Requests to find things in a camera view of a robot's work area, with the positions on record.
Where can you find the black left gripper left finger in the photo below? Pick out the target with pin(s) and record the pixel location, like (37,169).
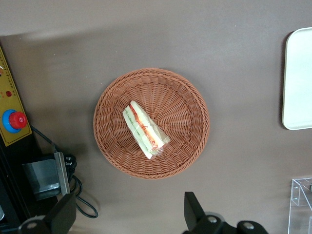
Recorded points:
(61,214)

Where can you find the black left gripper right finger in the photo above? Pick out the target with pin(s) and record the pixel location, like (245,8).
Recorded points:
(195,217)

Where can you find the plastic-wrapped triangle sandwich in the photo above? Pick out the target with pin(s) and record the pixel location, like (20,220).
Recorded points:
(143,129)

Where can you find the round brown wicker basket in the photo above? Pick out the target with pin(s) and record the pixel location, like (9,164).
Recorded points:
(175,136)

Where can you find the cream plastic tray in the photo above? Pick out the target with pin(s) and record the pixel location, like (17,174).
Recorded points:
(298,80)

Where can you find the red emergency stop button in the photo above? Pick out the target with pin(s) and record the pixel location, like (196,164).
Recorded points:
(17,120)

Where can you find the clear acrylic box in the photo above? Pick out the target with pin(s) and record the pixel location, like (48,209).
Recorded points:
(301,207)

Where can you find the yellow control panel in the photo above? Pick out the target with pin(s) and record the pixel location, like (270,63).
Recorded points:
(11,78)

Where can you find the grey metal bracket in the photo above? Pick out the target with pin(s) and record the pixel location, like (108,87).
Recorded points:
(46,175)

